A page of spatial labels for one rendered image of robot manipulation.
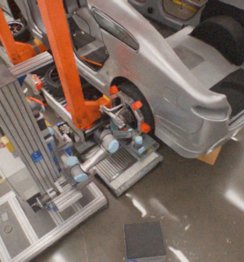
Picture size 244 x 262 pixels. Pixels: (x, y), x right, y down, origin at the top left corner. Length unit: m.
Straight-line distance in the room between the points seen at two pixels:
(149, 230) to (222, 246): 0.89
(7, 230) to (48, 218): 0.46
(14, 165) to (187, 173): 2.23
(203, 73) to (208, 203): 1.62
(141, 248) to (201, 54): 2.50
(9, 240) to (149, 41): 2.56
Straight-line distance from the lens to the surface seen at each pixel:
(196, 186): 3.68
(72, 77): 3.00
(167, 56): 2.50
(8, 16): 7.22
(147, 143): 3.70
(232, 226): 3.56
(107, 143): 2.48
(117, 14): 2.91
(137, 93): 2.98
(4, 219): 3.55
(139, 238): 2.99
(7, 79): 2.05
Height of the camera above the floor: 3.18
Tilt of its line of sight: 50 degrees down
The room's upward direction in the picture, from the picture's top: 6 degrees counter-clockwise
